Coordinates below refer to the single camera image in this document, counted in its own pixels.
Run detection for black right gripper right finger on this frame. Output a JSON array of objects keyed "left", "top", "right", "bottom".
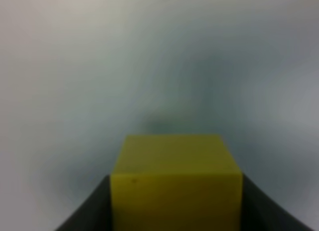
[{"left": 241, "top": 175, "right": 311, "bottom": 231}]

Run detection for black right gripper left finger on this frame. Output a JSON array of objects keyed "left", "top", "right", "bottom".
[{"left": 56, "top": 175, "right": 112, "bottom": 231}]

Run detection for yellow cube block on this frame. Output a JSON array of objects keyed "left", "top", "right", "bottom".
[{"left": 110, "top": 134, "right": 243, "bottom": 231}]

